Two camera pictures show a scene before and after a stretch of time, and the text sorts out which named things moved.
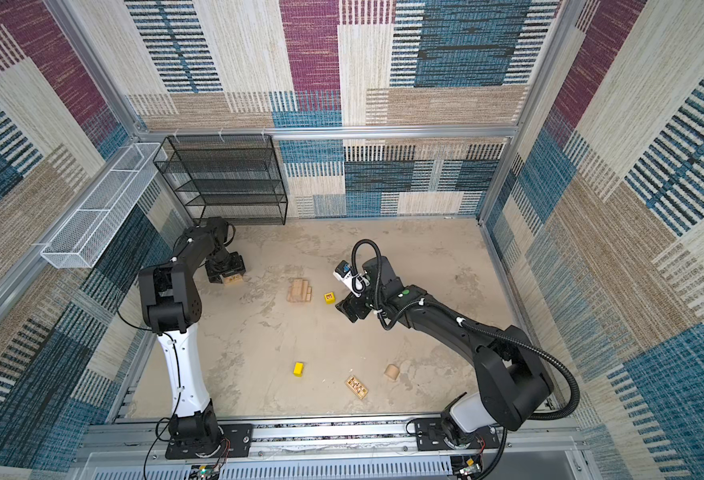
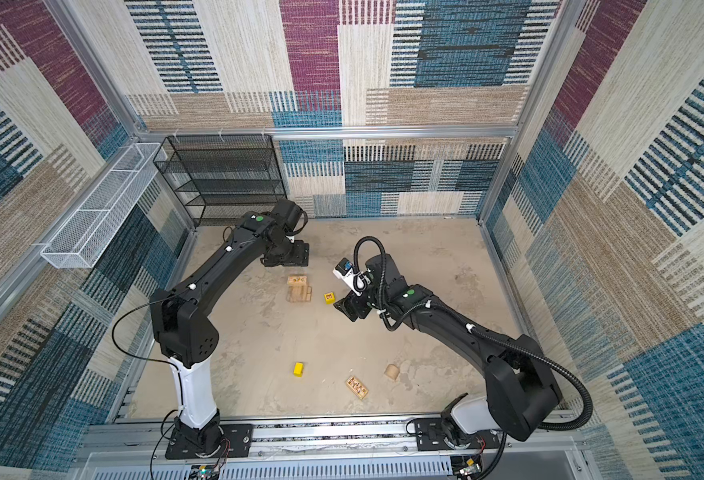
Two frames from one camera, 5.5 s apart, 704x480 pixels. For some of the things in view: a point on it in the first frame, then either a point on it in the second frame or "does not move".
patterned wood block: x=233 y=280 to x=297 y=280
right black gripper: x=351 y=305 does not move
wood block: x=299 y=291 does not move
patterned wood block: x=357 y=387 does not move
